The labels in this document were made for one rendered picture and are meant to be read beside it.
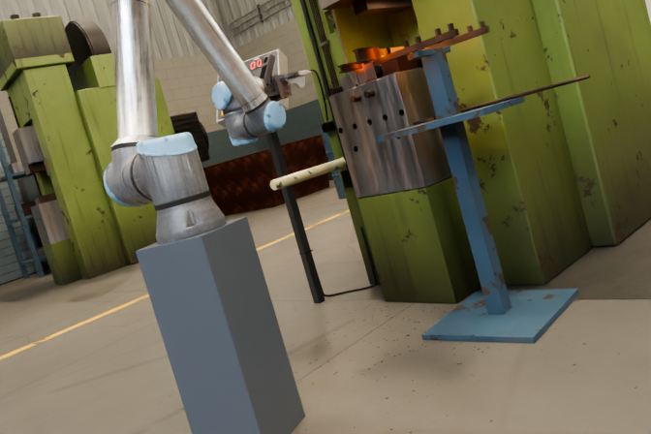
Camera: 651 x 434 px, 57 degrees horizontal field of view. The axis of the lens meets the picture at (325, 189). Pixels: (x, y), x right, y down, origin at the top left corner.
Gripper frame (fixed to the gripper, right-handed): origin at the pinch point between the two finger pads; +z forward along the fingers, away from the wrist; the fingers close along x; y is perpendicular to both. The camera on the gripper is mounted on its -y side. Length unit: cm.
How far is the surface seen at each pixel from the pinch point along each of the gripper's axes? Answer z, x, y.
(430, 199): 28, 22, 58
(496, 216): 47, 36, 72
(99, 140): 114, -472, -40
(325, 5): 33.0, -8.9, -27.9
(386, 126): 27.0, 10.8, 26.8
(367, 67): 33.0, 4.3, 2.1
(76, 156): 89, -484, -30
